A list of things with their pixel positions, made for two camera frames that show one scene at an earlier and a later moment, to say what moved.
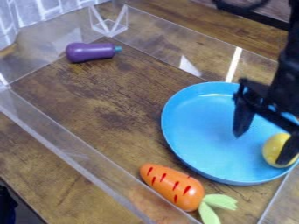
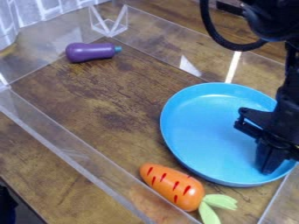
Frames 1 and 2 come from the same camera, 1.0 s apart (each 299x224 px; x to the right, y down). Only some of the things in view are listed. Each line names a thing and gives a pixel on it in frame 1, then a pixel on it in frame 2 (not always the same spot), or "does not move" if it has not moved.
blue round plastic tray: (198, 129) does not move
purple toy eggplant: (84, 52) does not move
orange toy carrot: (182, 190) does not move
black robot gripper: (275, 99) -> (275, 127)
